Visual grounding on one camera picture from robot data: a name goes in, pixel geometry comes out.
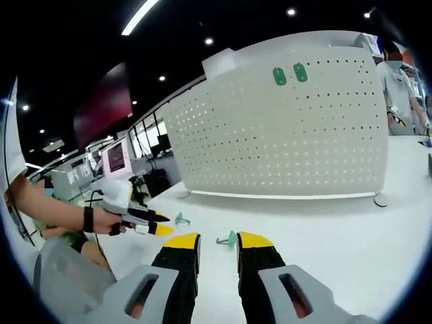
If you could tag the dark red display panel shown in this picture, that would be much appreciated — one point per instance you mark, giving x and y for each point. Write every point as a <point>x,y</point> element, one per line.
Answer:
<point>101,111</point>

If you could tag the person's left hand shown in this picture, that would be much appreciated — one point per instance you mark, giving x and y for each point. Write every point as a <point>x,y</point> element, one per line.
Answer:
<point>104,221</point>

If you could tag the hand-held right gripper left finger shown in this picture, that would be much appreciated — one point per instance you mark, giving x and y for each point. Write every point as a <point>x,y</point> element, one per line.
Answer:
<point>182,287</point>

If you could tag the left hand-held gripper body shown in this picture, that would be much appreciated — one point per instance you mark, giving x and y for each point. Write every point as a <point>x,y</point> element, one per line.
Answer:
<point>114,194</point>

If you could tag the black wristband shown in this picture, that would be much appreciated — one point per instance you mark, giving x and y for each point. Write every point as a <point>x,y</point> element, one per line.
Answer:
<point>88,219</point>

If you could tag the round ceiling spotlights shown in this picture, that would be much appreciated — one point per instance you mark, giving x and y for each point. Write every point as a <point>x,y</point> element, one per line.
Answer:
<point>209,41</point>

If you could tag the black computer monitor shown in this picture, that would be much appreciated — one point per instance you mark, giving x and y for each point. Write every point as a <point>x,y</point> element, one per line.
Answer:
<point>164,143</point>

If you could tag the white partition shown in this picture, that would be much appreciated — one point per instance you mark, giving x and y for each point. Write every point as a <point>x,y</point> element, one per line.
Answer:
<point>287,38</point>

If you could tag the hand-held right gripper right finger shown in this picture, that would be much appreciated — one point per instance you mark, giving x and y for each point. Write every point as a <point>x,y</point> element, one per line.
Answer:
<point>256,290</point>

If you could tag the white perforated mounting plate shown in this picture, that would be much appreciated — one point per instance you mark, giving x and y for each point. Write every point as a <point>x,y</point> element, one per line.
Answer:
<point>270,141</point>

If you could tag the long ceiling light strip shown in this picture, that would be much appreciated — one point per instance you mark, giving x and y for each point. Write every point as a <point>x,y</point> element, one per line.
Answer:
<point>138,18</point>

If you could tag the pink white kiosk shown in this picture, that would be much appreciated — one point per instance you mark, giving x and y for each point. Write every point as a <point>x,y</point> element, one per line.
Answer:
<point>116,158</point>

